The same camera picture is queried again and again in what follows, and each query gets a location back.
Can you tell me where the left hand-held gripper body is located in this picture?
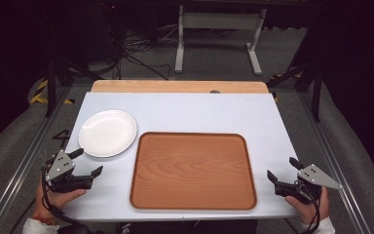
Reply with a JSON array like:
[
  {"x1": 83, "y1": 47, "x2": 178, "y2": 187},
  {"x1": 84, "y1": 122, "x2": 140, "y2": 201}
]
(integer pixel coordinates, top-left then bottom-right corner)
[{"x1": 43, "y1": 149, "x2": 94, "y2": 193}]

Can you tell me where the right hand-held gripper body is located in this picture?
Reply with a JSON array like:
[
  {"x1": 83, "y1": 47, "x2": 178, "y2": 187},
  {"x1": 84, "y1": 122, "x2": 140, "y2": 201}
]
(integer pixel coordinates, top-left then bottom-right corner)
[{"x1": 274, "y1": 164, "x2": 343, "y2": 206}]

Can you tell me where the white round plate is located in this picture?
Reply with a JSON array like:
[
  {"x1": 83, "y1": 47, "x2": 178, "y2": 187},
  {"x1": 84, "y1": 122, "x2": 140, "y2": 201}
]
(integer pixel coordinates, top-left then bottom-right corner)
[{"x1": 78, "y1": 109, "x2": 138, "y2": 159}]

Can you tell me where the brown wooden tray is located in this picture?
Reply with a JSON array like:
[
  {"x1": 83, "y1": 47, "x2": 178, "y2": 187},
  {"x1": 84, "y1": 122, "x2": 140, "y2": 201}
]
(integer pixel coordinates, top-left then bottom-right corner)
[{"x1": 129, "y1": 131, "x2": 258, "y2": 212}]

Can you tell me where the person's right hand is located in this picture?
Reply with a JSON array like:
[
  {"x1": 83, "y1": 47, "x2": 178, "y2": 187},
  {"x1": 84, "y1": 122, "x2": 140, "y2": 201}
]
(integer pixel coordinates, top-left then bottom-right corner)
[{"x1": 283, "y1": 186, "x2": 331, "y2": 225}]

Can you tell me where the person's left hand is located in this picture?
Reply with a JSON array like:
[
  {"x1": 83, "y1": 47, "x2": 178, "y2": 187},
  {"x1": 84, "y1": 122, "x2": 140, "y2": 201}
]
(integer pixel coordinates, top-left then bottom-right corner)
[{"x1": 33, "y1": 180, "x2": 88, "y2": 225}]

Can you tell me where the yellow black floor tape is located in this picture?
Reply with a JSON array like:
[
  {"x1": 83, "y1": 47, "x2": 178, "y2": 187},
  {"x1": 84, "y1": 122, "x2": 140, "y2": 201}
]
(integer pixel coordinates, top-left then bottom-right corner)
[
  {"x1": 270, "y1": 66, "x2": 304, "y2": 103},
  {"x1": 28, "y1": 79, "x2": 76, "y2": 106}
]

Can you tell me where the black metal stand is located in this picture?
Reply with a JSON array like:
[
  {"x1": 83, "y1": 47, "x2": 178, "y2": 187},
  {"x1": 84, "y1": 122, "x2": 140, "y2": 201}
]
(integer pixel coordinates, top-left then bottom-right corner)
[
  {"x1": 266, "y1": 59, "x2": 323, "y2": 123},
  {"x1": 44, "y1": 57, "x2": 105, "y2": 119}
]

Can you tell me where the aluminium floor rail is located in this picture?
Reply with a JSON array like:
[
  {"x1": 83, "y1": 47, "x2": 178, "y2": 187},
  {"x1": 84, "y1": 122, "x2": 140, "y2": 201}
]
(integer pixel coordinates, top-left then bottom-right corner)
[
  {"x1": 0, "y1": 85, "x2": 75, "y2": 234},
  {"x1": 299, "y1": 92, "x2": 373, "y2": 234}
]

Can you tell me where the black triangular bracket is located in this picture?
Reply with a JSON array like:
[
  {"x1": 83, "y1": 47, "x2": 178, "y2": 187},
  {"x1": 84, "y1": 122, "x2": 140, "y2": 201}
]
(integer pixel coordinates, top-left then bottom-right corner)
[{"x1": 52, "y1": 128, "x2": 71, "y2": 149}]

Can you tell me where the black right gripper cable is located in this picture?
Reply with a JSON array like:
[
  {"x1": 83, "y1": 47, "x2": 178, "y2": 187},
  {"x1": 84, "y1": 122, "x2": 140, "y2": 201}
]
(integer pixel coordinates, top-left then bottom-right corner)
[{"x1": 295, "y1": 180, "x2": 323, "y2": 234}]

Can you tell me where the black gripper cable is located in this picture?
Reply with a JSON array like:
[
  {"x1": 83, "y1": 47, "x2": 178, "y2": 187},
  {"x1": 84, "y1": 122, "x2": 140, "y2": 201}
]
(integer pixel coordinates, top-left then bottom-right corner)
[
  {"x1": 40, "y1": 164, "x2": 89, "y2": 234},
  {"x1": 295, "y1": 180, "x2": 323, "y2": 234}
]

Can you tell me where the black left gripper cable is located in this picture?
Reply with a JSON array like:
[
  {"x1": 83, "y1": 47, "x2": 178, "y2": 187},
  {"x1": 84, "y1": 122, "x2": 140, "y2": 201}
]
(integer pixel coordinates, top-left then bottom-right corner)
[{"x1": 40, "y1": 164, "x2": 89, "y2": 234}]

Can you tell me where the red bracelet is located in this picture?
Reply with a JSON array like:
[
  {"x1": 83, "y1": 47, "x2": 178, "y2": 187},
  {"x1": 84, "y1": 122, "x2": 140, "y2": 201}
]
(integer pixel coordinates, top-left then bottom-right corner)
[{"x1": 32, "y1": 213, "x2": 58, "y2": 226}]

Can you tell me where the black floor cable bundle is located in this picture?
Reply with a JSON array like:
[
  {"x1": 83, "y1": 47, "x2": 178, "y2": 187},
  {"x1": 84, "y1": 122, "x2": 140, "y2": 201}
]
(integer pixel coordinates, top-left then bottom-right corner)
[{"x1": 111, "y1": 28, "x2": 173, "y2": 81}]

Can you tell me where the grey metal table frame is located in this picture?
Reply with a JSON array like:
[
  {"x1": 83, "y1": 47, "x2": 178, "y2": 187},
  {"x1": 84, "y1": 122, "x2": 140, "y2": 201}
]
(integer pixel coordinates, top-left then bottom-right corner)
[{"x1": 173, "y1": 4, "x2": 268, "y2": 77}]

